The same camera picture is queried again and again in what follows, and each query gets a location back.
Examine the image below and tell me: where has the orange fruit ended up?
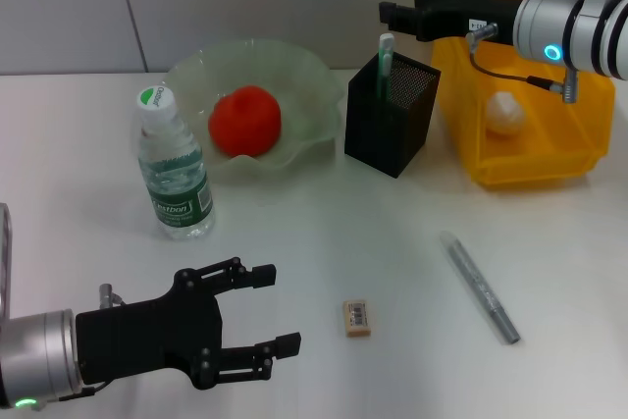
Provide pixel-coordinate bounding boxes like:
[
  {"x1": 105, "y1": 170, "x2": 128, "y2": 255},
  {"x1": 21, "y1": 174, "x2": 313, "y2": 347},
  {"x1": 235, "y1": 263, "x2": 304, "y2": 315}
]
[{"x1": 208, "y1": 85, "x2": 284, "y2": 158}]

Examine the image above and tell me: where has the arm cable with connector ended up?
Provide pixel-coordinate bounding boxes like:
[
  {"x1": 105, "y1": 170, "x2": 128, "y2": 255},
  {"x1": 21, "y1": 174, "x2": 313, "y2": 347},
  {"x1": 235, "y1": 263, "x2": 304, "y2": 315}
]
[
  {"x1": 36, "y1": 283, "x2": 128, "y2": 405},
  {"x1": 464, "y1": 23, "x2": 580, "y2": 105}
]

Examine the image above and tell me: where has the clear green-label water bottle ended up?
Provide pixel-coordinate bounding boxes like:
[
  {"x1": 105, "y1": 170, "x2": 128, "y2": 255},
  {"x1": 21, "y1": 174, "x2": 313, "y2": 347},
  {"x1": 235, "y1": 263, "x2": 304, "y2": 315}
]
[{"x1": 134, "y1": 84, "x2": 217, "y2": 242}]

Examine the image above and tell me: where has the black mesh pen holder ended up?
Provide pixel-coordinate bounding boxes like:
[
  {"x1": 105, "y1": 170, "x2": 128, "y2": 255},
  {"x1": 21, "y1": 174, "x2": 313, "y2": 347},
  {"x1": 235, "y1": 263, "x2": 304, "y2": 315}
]
[{"x1": 343, "y1": 47, "x2": 442, "y2": 180}]

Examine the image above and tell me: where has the right arm cable with connector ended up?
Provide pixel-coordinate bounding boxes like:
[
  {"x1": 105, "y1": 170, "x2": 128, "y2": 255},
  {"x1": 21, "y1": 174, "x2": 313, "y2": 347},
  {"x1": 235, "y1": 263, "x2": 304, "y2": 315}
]
[{"x1": 464, "y1": 23, "x2": 580, "y2": 105}]

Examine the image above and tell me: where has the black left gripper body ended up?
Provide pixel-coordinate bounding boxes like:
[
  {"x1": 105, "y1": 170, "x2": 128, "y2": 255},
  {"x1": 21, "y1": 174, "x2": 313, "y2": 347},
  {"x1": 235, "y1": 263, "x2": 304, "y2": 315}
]
[{"x1": 76, "y1": 266, "x2": 228, "y2": 391}]

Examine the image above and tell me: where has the left wrist camera housing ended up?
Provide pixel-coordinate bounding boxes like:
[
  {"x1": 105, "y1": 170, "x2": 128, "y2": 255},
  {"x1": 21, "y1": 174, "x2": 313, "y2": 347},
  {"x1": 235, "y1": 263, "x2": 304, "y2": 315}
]
[{"x1": 0, "y1": 202, "x2": 14, "y2": 322}]

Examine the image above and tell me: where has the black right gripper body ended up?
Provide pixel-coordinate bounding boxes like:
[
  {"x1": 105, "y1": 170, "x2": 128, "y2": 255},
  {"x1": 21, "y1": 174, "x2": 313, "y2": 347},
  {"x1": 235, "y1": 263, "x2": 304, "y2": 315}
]
[{"x1": 414, "y1": 0, "x2": 530, "y2": 45}]

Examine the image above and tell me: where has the white paper ball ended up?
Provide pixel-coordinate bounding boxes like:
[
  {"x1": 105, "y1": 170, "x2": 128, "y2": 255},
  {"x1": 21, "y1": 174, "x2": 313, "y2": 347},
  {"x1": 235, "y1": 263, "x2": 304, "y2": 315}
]
[{"x1": 485, "y1": 89, "x2": 527, "y2": 137}]

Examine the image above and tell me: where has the grey marker pen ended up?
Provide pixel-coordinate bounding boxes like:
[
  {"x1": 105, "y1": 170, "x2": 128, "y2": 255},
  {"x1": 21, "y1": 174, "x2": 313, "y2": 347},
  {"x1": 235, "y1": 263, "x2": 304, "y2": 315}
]
[{"x1": 439, "y1": 231, "x2": 521, "y2": 345}]

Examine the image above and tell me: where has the mint green utility knife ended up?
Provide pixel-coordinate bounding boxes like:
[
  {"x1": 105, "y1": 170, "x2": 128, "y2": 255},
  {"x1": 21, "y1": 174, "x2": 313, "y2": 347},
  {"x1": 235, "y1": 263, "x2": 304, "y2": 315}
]
[{"x1": 376, "y1": 33, "x2": 396, "y2": 101}]

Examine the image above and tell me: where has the beige eraser with barcode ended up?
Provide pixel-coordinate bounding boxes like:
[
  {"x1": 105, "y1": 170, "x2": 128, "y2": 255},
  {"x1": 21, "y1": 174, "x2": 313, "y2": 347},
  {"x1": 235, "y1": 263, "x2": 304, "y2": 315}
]
[{"x1": 341, "y1": 298, "x2": 373, "y2": 340}]

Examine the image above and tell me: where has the yellow plastic bin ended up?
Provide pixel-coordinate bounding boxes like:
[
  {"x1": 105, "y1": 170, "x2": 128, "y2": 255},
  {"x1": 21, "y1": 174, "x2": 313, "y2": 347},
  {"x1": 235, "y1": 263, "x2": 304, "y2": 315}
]
[{"x1": 431, "y1": 0, "x2": 617, "y2": 189}]

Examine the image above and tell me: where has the pale green wavy glass plate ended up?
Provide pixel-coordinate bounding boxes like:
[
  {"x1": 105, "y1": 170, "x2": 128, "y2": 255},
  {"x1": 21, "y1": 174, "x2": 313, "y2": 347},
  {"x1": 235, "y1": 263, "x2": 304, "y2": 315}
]
[{"x1": 164, "y1": 38, "x2": 345, "y2": 189}]

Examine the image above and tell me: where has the left arm cable with connector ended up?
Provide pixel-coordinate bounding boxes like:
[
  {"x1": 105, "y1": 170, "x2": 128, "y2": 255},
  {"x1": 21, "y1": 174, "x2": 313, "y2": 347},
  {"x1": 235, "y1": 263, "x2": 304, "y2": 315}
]
[{"x1": 36, "y1": 283, "x2": 128, "y2": 405}]

